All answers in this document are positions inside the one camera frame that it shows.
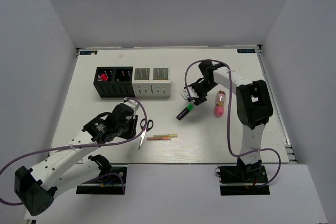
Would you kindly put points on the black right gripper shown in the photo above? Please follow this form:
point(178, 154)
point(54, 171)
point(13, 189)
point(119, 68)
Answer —
point(201, 98)

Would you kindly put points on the yellow slim highlighter pen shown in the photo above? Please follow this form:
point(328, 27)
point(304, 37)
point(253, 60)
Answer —
point(167, 135)

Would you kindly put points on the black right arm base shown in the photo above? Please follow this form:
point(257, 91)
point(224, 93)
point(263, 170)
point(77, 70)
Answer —
point(231, 183)

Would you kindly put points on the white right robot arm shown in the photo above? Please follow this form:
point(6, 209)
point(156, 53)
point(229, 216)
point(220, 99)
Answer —
point(253, 104)

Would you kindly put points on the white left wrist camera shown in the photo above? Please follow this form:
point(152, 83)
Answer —
point(131, 103)

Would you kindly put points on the black handled scissors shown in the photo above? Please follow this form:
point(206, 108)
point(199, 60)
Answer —
point(145, 126)

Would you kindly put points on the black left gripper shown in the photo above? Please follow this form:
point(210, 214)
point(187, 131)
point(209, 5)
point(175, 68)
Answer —
point(132, 133)

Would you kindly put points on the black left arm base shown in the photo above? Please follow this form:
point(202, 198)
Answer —
point(111, 179)

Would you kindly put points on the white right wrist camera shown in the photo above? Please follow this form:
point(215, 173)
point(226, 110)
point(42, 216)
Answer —
point(188, 94)

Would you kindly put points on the blue left corner label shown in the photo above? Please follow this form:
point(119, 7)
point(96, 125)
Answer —
point(88, 52)

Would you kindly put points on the black pink-capped highlighter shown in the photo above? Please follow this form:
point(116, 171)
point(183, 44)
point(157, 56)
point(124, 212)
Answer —
point(103, 78)

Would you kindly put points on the blue right corner label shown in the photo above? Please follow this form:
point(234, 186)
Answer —
point(246, 51)

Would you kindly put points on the white two-slot organizer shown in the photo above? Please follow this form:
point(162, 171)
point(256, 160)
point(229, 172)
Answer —
point(151, 82)

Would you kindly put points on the pink transparent tube case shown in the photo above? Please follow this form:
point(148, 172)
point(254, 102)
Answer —
point(220, 103)

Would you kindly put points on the blue corner label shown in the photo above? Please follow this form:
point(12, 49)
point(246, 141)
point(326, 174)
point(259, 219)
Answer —
point(246, 51)
point(88, 52)

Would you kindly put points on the black green-capped highlighter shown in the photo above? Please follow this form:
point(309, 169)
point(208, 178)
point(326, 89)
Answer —
point(185, 112)

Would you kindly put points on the black two-slot organizer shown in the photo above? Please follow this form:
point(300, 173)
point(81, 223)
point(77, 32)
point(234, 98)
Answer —
point(119, 84)

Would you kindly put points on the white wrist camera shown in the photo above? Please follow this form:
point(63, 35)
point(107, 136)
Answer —
point(188, 94)
point(131, 103)

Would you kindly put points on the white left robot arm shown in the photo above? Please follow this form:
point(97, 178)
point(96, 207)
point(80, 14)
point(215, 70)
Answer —
point(37, 187)

